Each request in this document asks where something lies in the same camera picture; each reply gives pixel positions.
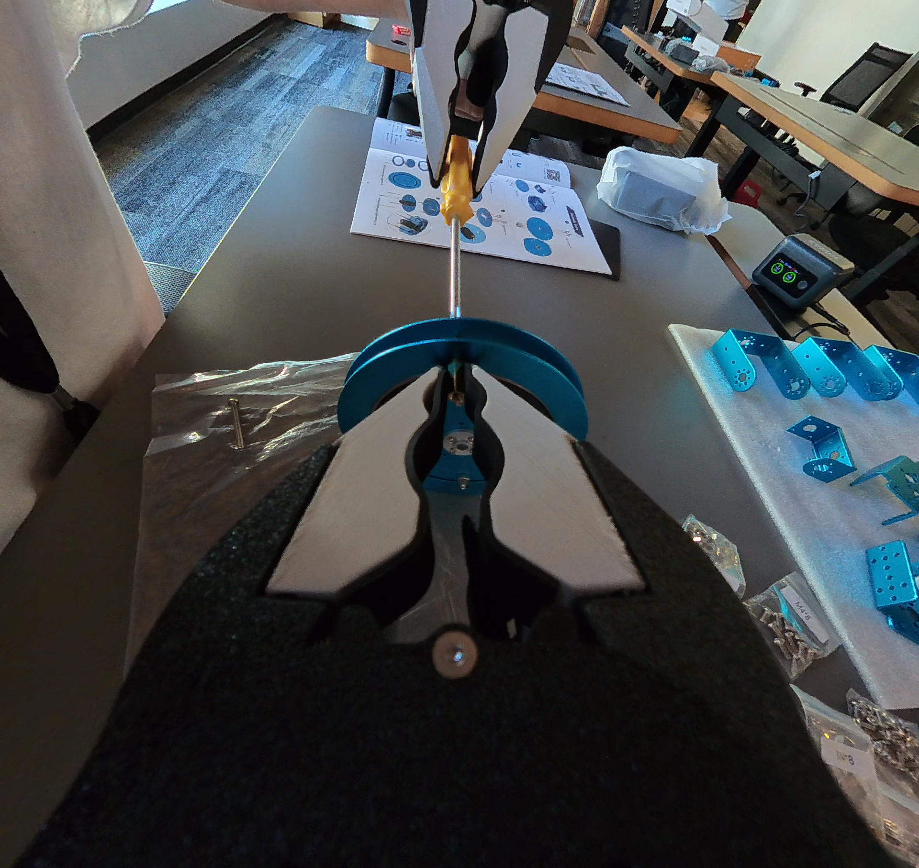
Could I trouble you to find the black cable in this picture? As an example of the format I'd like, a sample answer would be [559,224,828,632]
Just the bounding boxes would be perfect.
[790,300,852,344]

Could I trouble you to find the person's beige shirt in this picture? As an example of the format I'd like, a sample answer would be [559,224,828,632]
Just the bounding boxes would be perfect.
[0,0,168,553]

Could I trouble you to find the white wrapped grey package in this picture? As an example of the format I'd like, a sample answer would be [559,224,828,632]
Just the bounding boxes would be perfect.
[597,145,732,236]

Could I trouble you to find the white printed sheet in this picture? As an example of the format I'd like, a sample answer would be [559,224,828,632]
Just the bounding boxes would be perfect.
[546,63,631,107]

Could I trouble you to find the pile of small hardware bags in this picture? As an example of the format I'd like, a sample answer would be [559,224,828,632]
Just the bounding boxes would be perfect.
[681,512,919,862]

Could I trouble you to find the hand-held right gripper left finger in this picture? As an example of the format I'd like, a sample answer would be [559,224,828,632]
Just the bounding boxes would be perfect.
[266,367,451,600]

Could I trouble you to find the black mesh office chair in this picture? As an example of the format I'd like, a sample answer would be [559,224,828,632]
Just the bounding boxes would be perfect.
[822,43,913,111]
[144,261,198,312]

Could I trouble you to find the assembly instruction sheet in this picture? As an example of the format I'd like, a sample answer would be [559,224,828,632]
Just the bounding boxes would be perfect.
[350,118,613,277]

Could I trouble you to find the yellow-handled screwdriver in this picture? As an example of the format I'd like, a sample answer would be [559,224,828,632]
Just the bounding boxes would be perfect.
[439,134,476,320]

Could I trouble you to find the clear plastic bag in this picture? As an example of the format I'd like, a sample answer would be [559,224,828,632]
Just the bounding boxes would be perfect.
[125,353,475,643]

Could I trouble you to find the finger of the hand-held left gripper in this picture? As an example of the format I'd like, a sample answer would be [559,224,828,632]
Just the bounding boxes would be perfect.
[413,0,476,189]
[470,5,551,192]

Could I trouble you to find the blue round metal turntable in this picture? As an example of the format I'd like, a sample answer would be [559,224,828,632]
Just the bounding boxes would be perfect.
[337,317,590,503]

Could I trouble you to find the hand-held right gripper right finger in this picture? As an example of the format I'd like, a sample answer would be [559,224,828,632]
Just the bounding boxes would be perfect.
[463,366,647,600]

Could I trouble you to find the white foam sheet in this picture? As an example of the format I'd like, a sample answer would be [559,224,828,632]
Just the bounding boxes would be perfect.
[668,323,919,711]

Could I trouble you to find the grey charger with screen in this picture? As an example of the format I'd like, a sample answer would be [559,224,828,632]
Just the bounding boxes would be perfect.
[752,233,855,302]

